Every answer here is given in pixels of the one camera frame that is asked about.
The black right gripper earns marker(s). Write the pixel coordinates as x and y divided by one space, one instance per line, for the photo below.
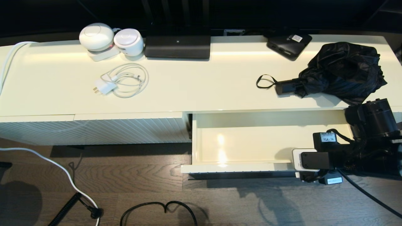
342 160

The black umbrella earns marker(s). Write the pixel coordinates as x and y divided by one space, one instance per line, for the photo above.
342 69

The white cabinet drawer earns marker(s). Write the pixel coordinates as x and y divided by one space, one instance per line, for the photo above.
251 144

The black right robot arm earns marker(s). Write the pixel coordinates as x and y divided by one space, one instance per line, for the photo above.
373 119

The white ribbed tv cabinet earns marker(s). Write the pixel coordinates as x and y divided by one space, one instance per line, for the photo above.
204 88

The black set-top box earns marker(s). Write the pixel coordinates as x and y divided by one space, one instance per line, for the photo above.
287 45

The black rectangular speaker bar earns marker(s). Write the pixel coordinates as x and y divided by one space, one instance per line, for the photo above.
177 47

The small white round device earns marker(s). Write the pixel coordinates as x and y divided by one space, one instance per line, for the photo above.
128 42

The white charger plug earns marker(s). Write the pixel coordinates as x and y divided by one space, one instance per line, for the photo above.
103 86

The white flat box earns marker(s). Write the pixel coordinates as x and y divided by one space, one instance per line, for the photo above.
103 56

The large white round device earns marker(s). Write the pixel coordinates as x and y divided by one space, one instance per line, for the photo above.
95 37

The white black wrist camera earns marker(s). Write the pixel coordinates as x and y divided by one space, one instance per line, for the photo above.
314 160

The white wall socket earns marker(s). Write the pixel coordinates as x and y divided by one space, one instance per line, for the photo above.
234 32

